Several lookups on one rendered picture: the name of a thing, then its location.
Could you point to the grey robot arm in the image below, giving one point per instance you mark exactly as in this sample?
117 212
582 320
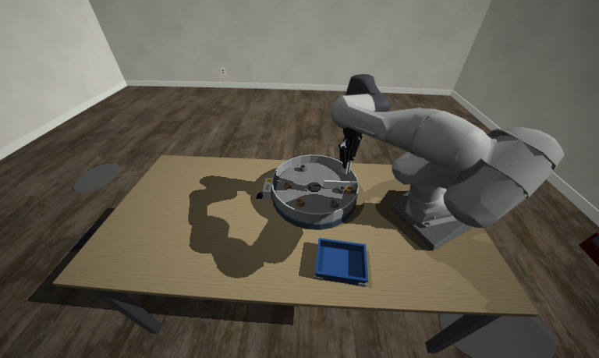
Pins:
472 177

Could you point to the blue shallow tray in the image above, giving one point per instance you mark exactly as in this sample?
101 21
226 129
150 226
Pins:
347 261

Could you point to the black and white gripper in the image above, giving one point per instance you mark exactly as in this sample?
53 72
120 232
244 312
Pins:
351 143

